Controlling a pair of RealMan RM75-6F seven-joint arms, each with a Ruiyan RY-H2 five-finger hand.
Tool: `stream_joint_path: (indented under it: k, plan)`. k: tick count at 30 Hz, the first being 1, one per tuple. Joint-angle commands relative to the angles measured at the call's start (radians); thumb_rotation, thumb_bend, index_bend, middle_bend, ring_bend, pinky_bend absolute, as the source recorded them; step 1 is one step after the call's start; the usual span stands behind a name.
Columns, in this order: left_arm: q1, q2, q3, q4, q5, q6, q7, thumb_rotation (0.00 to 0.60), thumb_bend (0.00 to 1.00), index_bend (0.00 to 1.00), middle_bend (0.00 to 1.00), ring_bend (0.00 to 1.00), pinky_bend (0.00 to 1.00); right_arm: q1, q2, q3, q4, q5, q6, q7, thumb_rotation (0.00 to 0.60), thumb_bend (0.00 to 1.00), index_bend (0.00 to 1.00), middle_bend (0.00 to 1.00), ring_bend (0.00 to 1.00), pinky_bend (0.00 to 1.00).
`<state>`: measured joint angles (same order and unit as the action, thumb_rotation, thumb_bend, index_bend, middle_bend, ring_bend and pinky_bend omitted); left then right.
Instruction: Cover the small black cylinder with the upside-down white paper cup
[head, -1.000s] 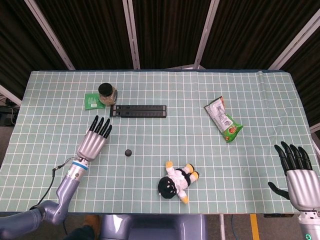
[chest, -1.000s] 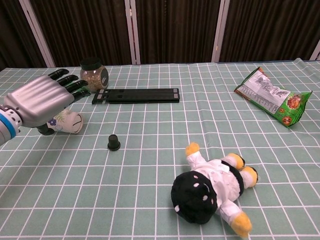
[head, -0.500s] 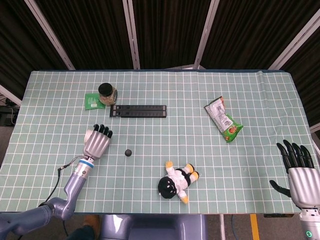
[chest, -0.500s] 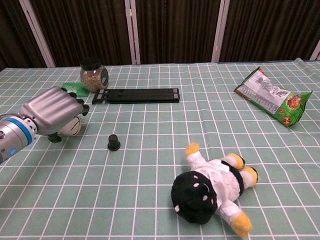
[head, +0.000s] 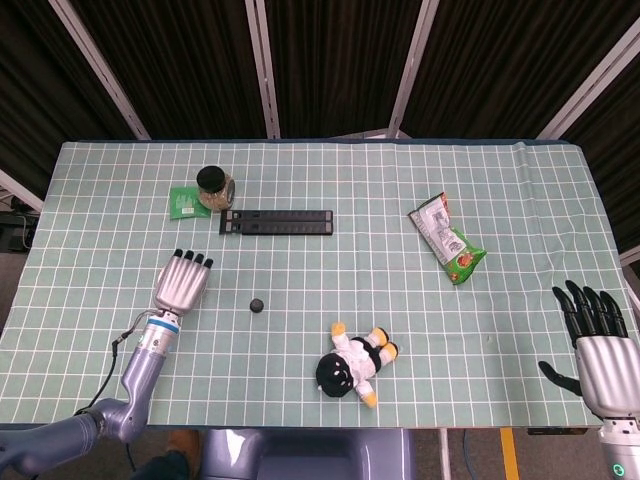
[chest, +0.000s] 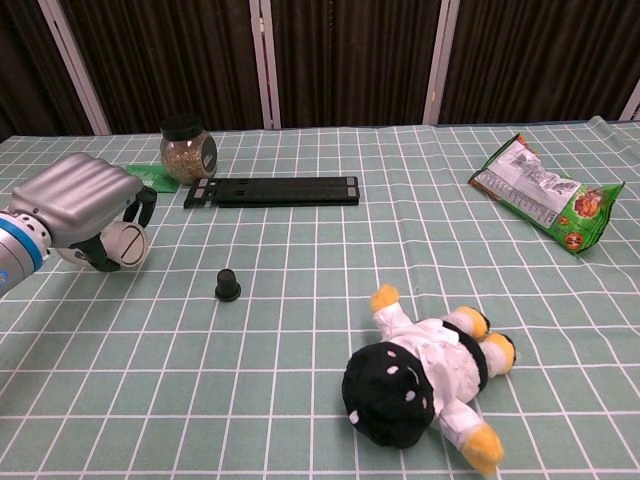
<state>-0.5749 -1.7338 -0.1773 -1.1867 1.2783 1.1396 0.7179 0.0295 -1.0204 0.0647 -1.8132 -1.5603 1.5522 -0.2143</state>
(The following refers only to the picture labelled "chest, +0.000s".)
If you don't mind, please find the dark pleated partition panel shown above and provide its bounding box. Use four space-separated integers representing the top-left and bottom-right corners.
438 0 640 125
269 0 444 129
0 0 96 144
59 0 266 135

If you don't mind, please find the small black cap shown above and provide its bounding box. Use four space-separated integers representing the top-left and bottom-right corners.
214 268 242 303

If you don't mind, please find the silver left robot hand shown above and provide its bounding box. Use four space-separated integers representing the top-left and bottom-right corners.
9 151 159 274

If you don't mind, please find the green sachet packet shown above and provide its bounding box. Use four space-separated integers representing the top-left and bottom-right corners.
124 164 181 195

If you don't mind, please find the white partition frame post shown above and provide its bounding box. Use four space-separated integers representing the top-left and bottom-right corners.
618 79 640 122
38 0 111 136
248 0 282 129
421 0 460 126

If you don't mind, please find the white paper cup floral print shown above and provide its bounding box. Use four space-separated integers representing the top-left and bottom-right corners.
53 243 104 269

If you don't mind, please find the glass jar black lid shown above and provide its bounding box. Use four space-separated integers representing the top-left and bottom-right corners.
159 114 219 187

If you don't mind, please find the black plush toy white coat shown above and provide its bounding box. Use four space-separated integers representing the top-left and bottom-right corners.
341 283 517 476

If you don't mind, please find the green checked tablecloth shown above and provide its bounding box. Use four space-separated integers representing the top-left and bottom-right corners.
0 115 640 480

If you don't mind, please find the green snack bag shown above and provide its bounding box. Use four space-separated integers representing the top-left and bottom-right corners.
467 132 626 259

